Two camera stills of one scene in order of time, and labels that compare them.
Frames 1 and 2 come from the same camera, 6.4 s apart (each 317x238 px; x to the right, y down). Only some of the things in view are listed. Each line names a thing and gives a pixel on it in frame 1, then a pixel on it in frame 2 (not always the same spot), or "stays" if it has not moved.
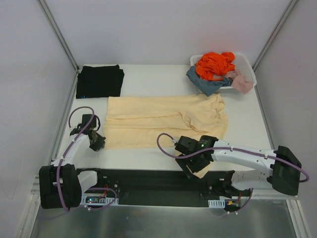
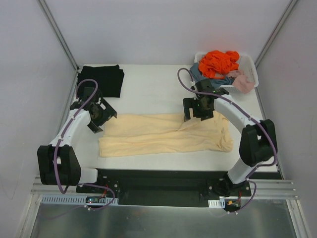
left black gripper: [98, 142] → [104, 118]
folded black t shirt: [99, 81] stays
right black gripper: [189, 167] → [195, 112]
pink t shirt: [238, 82] stays
